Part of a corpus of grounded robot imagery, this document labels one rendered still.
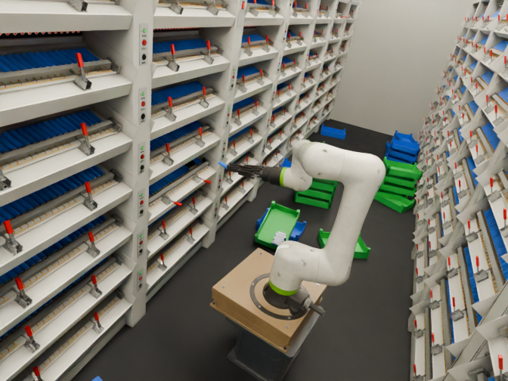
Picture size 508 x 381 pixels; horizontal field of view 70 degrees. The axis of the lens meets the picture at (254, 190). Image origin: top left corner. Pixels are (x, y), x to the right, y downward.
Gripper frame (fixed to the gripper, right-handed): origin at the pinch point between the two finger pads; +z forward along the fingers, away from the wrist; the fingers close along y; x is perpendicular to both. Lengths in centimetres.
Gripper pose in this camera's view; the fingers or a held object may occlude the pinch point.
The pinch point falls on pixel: (234, 168)
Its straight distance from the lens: 184.1
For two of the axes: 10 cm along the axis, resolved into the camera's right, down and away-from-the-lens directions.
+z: -9.0, -1.8, 3.9
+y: -4.3, 3.7, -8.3
